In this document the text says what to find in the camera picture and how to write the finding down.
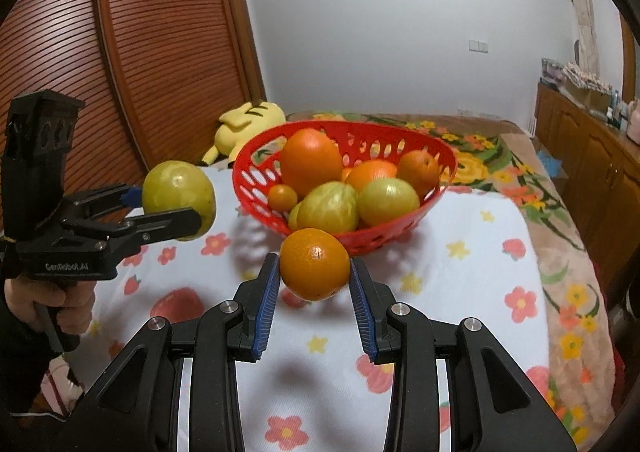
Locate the brown wooden cabinet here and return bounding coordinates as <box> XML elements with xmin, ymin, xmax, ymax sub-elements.
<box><xmin>532</xmin><ymin>82</ymin><xmax>640</xmax><ymax>293</ymax></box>

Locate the person's left hand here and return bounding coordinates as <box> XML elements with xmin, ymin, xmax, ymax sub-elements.
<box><xmin>5</xmin><ymin>278</ymin><xmax>97</xmax><ymax>333</ymax></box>

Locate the green citrus fruit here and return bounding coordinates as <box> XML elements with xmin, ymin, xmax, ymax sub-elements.
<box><xmin>142</xmin><ymin>160</ymin><xmax>217</xmax><ymax>242</ymax></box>

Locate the brown louvered wooden wardrobe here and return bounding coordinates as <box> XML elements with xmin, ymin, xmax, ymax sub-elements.
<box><xmin>0</xmin><ymin>0</ymin><xmax>268</xmax><ymax>253</ymax></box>

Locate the medium orange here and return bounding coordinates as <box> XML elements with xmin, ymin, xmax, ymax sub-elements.
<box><xmin>279</xmin><ymin>228</ymin><xmax>351</xmax><ymax>303</ymax></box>
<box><xmin>345</xmin><ymin>160</ymin><xmax>398</xmax><ymax>193</ymax></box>
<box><xmin>397</xmin><ymin>150</ymin><xmax>441</xmax><ymax>198</ymax></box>

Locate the patterned fabric box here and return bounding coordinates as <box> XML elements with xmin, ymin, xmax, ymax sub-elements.
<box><xmin>541</xmin><ymin>58</ymin><xmax>613</xmax><ymax>103</ymax></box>

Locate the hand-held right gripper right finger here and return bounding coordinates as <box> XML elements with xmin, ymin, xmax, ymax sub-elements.
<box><xmin>348</xmin><ymin>259</ymin><xmax>581</xmax><ymax>452</ymax></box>

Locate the beige lace curtain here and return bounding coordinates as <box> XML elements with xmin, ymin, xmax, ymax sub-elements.
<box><xmin>550</xmin><ymin>0</ymin><xmax>601</xmax><ymax>78</ymax></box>

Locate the white floral printed cloth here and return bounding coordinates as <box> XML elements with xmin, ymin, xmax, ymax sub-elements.
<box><xmin>42</xmin><ymin>164</ymin><xmax>553</xmax><ymax>452</ymax></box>

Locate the large orange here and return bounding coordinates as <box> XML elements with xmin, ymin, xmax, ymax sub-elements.
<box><xmin>279</xmin><ymin>128</ymin><xmax>344</xmax><ymax>199</ymax></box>

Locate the person's left forearm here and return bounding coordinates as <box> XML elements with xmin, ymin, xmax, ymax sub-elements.
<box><xmin>0</xmin><ymin>317</ymin><xmax>66</xmax><ymax>418</ymax></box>

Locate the beige floral blanket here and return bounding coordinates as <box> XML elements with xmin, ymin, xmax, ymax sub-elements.
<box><xmin>285</xmin><ymin>112</ymin><xmax>618</xmax><ymax>448</ymax></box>

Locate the yellow plush toy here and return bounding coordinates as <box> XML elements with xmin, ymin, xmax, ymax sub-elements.
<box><xmin>200</xmin><ymin>101</ymin><xmax>287</xmax><ymax>168</ymax></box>

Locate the red perforated plastic basket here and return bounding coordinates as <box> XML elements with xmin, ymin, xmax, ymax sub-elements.
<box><xmin>232</xmin><ymin>121</ymin><xmax>458</xmax><ymax>259</ymax></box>

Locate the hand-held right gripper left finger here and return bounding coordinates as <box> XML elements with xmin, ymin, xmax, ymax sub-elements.
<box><xmin>65</xmin><ymin>253</ymin><xmax>281</xmax><ymax>452</ymax></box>

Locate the wooden window frame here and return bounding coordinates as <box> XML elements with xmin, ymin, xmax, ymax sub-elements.
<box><xmin>620</xmin><ymin>12</ymin><xmax>639</xmax><ymax>103</ymax></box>

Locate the yellow-green pear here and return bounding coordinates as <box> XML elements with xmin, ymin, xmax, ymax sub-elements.
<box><xmin>357</xmin><ymin>178</ymin><xmax>421</xmax><ymax>228</ymax></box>

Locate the large yellow-green citrus fruit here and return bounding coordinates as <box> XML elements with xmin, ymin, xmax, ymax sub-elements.
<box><xmin>295</xmin><ymin>182</ymin><xmax>360</xmax><ymax>233</ymax></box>

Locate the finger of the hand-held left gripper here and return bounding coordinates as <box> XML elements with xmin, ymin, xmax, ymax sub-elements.
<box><xmin>65</xmin><ymin>183</ymin><xmax>145</xmax><ymax>220</ymax></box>
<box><xmin>65</xmin><ymin>207</ymin><xmax>202</xmax><ymax>263</ymax></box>

